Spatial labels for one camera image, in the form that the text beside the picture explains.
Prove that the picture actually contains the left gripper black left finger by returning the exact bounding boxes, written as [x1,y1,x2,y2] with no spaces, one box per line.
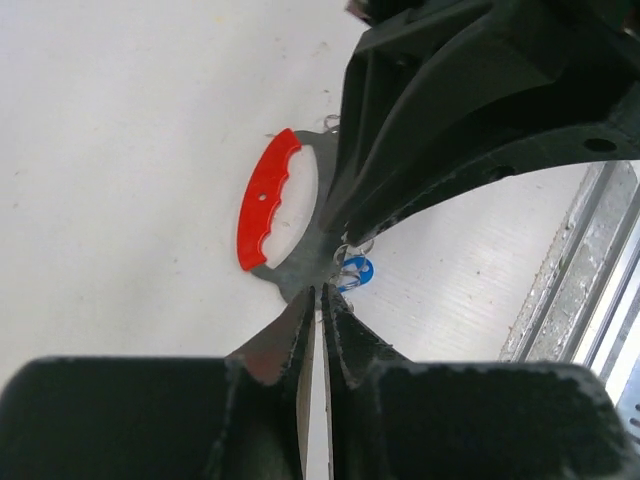
[1,287,315,479]

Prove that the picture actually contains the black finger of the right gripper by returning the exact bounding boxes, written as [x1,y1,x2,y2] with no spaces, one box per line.
[319,0,639,245]

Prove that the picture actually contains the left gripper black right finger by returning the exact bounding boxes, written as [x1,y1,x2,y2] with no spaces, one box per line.
[321,285,631,479]

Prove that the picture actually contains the blue tag key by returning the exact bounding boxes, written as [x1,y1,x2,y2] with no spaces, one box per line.
[339,255,375,292]

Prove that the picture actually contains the red handled keyring holder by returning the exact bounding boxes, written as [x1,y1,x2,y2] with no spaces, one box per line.
[236,115,374,302]

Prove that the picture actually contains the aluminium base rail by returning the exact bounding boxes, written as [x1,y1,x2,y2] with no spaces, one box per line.
[499,160,640,441]

